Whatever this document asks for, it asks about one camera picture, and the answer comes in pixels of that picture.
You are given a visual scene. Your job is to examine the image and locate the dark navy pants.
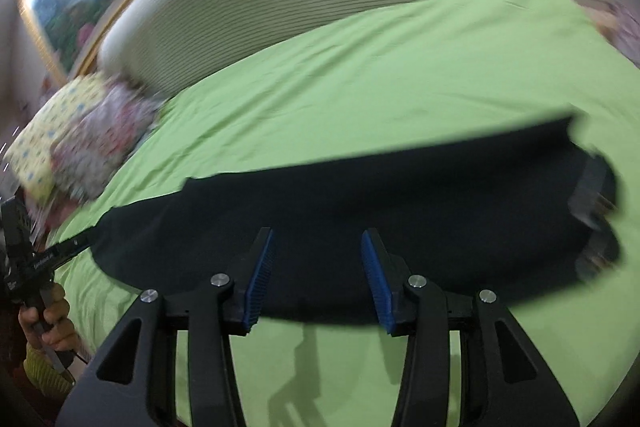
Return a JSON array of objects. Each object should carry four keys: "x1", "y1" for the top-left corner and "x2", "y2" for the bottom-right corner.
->
[{"x1": 90, "y1": 113, "x2": 623, "y2": 325}]

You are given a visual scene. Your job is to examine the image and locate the floral printed cloth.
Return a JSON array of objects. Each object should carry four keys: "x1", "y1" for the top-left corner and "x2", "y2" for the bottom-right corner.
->
[{"x1": 575, "y1": 0, "x2": 640, "y2": 68}]

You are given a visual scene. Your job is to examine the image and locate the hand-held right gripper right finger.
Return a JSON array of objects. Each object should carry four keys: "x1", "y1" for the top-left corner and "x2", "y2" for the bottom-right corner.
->
[{"x1": 361, "y1": 228, "x2": 583, "y2": 427}]

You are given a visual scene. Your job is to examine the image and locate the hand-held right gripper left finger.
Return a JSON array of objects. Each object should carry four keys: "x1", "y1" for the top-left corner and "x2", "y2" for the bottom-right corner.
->
[{"x1": 55, "y1": 227, "x2": 277, "y2": 427}]

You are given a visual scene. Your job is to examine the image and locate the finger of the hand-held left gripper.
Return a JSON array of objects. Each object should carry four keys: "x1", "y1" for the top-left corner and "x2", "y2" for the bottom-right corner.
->
[{"x1": 31, "y1": 227, "x2": 101, "y2": 269}]

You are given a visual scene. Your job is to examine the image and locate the yellow dotted pillow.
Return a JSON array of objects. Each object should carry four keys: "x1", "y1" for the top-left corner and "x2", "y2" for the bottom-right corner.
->
[{"x1": 2, "y1": 74, "x2": 108, "y2": 204}]

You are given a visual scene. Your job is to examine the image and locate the green bed sheet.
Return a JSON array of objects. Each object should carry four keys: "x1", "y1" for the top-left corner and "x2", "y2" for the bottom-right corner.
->
[{"x1": 47, "y1": 0, "x2": 640, "y2": 427}]

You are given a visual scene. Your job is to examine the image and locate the pink floral pillow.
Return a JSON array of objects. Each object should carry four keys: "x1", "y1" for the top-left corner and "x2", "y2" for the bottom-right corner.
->
[{"x1": 31, "y1": 79, "x2": 168, "y2": 235}]

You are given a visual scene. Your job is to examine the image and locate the person's left forearm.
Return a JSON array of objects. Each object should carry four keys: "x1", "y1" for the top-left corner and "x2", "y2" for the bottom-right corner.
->
[{"x1": 22, "y1": 343, "x2": 77, "y2": 400}]

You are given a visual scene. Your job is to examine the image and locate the person's left hand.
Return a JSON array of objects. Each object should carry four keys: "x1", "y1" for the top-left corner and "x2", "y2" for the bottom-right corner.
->
[{"x1": 17, "y1": 282, "x2": 83, "y2": 358}]

